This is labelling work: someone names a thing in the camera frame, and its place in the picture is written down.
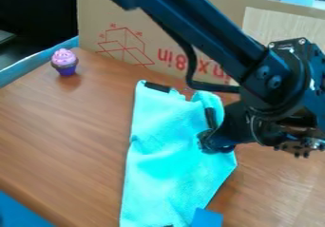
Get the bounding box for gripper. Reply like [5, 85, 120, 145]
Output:
[197, 100, 325, 160]

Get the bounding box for turquoise cloth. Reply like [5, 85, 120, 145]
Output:
[118, 80, 239, 227]

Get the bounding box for cardboard box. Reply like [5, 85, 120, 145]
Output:
[74, 0, 325, 86]

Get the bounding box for pink purple toy cupcake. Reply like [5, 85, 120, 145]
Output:
[49, 47, 81, 77]

